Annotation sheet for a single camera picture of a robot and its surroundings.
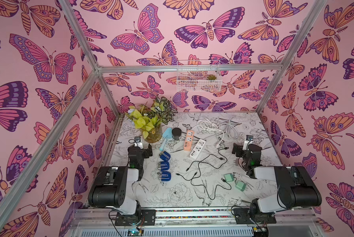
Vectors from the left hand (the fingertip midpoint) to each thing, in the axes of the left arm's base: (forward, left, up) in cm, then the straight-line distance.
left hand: (143, 143), depth 94 cm
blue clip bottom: (-19, -15, -5) cm, 25 cm away
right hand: (0, -64, 0) cm, 64 cm away
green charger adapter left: (-20, -52, -6) cm, 56 cm away
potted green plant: (+7, -6, +16) cm, 18 cm away
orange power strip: (+5, -30, -4) cm, 30 cm away
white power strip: (-1, -35, -5) cm, 35 cm away
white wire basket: (+36, -31, +26) cm, 54 cm away
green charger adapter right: (-25, -58, -5) cm, 63 cm away
